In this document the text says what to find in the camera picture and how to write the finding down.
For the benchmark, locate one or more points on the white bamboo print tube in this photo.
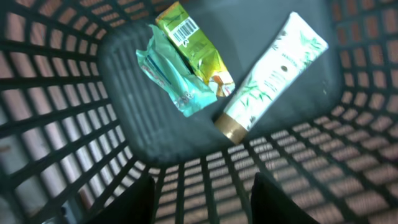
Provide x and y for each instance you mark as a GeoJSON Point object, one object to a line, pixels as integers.
{"type": "Point", "coordinates": [294, 49]}

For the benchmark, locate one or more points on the grey plastic mesh basket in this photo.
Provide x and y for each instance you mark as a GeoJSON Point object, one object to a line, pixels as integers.
{"type": "Point", "coordinates": [81, 122]}

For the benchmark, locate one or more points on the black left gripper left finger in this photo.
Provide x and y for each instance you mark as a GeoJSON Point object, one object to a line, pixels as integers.
{"type": "Point", "coordinates": [135, 205]}

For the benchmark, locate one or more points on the teal plastic packet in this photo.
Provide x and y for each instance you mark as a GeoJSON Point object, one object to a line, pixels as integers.
{"type": "Point", "coordinates": [161, 62]}

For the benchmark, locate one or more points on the green yellow snack pouch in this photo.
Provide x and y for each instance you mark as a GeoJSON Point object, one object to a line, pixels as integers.
{"type": "Point", "coordinates": [197, 49]}

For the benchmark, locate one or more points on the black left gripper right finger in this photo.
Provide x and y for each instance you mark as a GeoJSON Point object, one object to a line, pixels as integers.
{"type": "Point", "coordinates": [270, 205]}

